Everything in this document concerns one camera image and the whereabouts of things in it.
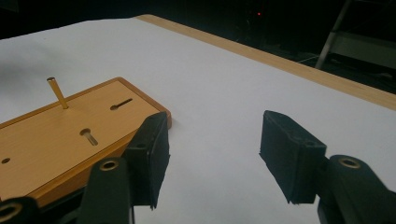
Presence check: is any wooden table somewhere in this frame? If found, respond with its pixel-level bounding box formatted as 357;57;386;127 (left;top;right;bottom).
134;13;396;112

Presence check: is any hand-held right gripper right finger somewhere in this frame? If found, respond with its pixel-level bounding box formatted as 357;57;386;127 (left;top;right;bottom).
259;109;328;205

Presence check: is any white paper sheet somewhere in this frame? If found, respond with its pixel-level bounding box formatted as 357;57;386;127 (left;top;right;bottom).
0;17;396;224

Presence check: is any grey metal stand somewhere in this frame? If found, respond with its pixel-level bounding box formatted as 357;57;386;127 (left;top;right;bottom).
314;0;396;71

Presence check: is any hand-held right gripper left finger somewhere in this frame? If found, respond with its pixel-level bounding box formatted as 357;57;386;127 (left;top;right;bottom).
123;111;171;210

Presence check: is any wooden peg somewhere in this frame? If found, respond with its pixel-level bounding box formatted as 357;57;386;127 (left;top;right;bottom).
46;77;69;110

